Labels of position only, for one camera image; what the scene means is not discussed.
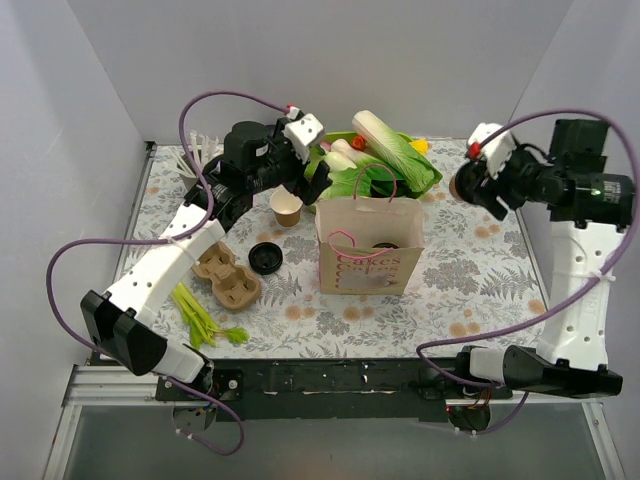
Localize brown cardboard cup carrier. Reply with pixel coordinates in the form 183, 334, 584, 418
192, 241, 262, 311

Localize brown paper cup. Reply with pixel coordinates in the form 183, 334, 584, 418
449, 177, 462, 201
269, 186, 303, 228

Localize black plastic cup lid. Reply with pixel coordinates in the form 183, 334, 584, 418
454, 161, 487, 206

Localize bok choy middle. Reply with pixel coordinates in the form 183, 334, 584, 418
320, 139, 404, 182

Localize aluminium frame rail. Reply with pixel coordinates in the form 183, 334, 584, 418
62, 366, 602, 407

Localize napa cabbage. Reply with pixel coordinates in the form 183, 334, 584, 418
352, 110, 442, 193

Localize red pepper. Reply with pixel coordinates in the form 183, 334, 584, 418
351, 135, 366, 151

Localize grey straw holder cup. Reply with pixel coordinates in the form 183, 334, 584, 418
179, 171, 199, 191

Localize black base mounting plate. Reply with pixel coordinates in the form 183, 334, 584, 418
154, 357, 514, 424

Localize green plastic vegetable tray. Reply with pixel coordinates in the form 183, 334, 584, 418
304, 132, 442, 200

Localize yellow vegetable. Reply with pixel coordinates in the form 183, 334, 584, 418
410, 139, 429, 156

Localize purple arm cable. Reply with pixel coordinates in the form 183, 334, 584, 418
45, 90, 296, 456
415, 108, 640, 436

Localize bok choy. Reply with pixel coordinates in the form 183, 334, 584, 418
319, 169, 371, 200
320, 139, 404, 182

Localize pink paper cake bag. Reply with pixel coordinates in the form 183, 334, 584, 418
315, 195, 425, 295

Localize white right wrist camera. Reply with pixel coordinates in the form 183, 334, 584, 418
467, 123, 516, 179

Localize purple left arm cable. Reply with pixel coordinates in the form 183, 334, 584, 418
45, 90, 296, 456

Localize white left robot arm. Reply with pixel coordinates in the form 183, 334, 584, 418
80, 114, 331, 400

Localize green celery stalks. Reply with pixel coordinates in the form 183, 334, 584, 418
171, 282, 250, 350

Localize bok choy front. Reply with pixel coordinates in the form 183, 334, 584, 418
319, 169, 371, 200

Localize floral table mat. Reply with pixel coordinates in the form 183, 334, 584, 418
99, 139, 566, 361

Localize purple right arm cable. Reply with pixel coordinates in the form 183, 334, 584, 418
415, 108, 640, 436

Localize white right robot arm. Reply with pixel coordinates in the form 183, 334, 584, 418
451, 119, 635, 398

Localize stack of black lids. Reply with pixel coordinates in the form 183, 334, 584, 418
248, 242, 283, 275

